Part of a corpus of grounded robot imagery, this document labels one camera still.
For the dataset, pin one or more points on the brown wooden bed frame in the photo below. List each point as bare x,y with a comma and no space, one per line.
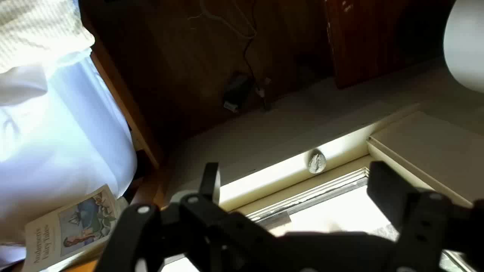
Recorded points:
126,100

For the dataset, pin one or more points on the illustrated fairy tales book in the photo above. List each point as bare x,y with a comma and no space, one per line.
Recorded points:
76,227

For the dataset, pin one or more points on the white bed pillow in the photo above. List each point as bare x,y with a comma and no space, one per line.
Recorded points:
61,141

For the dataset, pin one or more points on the white bed blanket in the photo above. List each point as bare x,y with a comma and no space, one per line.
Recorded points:
35,25

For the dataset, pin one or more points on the black power adapter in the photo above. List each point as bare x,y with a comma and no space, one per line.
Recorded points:
236,91

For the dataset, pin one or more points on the dark wooden nightstand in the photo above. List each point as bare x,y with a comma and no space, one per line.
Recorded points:
372,40

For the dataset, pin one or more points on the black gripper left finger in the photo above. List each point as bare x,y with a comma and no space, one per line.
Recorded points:
136,232

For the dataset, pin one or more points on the white lamp shade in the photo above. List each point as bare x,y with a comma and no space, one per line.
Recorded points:
466,40

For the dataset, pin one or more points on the round window latch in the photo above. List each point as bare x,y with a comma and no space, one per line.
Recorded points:
316,162

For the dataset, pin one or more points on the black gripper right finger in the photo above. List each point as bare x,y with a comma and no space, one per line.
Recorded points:
409,206

